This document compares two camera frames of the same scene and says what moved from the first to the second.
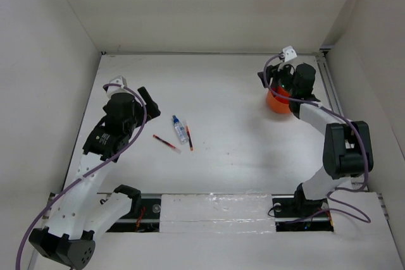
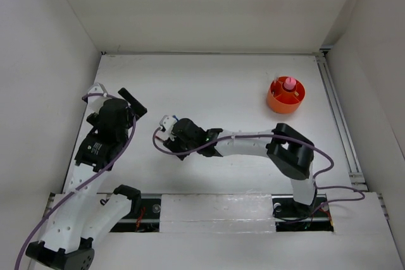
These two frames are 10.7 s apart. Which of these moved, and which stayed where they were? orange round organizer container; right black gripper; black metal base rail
Moved: right black gripper
Stayed: orange round organizer container; black metal base rail
